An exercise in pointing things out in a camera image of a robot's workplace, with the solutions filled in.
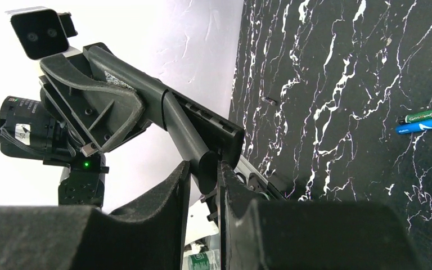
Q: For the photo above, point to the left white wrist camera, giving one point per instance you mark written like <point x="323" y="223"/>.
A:
<point x="42" y="31"/>

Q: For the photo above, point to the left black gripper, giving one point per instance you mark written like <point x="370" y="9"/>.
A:
<point x="63" y="123"/>

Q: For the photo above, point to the blue battery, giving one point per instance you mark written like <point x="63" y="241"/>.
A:
<point x="419" y="126"/>

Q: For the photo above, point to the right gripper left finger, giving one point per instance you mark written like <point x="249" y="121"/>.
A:
<point x="146" y="233"/>

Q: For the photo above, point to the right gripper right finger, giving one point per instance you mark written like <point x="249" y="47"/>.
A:
<point x="286" y="234"/>

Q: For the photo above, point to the green black battery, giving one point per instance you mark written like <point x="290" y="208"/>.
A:
<point x="416" y="117"/>

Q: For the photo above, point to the black tv remote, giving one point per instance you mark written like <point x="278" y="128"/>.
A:
<point x="201" y="136"/>

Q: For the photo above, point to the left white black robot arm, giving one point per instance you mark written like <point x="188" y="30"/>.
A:
<point x="74" y="124"/>

